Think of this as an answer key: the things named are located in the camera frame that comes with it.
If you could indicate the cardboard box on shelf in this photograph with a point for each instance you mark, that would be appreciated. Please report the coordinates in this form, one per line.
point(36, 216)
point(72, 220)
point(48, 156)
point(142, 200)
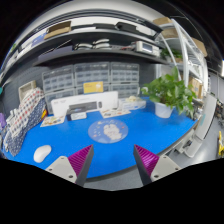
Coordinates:
point(58, 29)

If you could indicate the patterned fabric bag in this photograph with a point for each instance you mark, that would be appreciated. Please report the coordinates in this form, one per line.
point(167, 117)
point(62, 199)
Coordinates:
point(28, 115)

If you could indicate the white device on shelf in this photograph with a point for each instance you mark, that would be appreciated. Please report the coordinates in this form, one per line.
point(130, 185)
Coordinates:
point(147, 48)

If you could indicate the yellow label box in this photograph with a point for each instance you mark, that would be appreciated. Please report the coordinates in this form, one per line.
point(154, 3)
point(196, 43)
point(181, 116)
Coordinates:
point(93, 87)

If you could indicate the illustrated card left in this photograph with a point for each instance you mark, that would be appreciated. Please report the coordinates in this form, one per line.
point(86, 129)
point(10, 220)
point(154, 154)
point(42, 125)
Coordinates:
point(52, 120)

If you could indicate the small white box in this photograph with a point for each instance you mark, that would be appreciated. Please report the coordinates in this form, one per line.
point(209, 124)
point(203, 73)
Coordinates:
point(78, 116)

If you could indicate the round printed mouse pad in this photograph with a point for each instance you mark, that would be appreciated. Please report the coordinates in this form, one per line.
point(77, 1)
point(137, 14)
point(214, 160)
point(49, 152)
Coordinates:
point(108, 131)

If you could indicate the white metal shelf rack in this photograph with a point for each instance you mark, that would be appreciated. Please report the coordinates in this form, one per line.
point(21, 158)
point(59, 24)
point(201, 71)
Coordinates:
point(187, 53)

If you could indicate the white keyboard box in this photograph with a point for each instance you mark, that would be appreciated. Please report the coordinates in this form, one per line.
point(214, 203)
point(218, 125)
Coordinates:
point(92, 102)

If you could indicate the white computer mouse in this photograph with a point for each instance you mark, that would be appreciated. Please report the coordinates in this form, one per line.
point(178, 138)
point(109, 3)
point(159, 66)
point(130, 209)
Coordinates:
point(41, 153)

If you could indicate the blue table mat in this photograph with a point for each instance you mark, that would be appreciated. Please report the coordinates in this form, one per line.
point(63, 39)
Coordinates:
point(145, 129)

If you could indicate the green potted plant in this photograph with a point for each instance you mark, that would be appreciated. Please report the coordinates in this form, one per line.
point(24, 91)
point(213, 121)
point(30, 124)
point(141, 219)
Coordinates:
point(168, 92)

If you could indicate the white box with items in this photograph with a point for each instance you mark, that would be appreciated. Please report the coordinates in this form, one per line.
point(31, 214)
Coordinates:
point(131, 103)

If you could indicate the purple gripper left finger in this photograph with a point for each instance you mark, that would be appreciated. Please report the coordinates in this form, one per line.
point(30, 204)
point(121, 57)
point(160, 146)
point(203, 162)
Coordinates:
point(75, 167)

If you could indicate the illustrated card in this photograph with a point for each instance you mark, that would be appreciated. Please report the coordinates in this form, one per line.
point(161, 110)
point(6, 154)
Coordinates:
point(52, 120)
point(113, 113)

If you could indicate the illustrated card right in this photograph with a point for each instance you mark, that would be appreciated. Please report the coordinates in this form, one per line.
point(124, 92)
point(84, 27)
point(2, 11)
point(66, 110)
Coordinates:
point(113, 113)

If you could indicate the grey drawer organizer cabinet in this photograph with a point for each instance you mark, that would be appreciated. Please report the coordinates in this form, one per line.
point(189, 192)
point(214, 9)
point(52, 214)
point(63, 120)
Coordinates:
point(68, 80)

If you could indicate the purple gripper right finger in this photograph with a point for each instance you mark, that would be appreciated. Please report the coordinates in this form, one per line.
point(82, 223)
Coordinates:
point(152, 167)

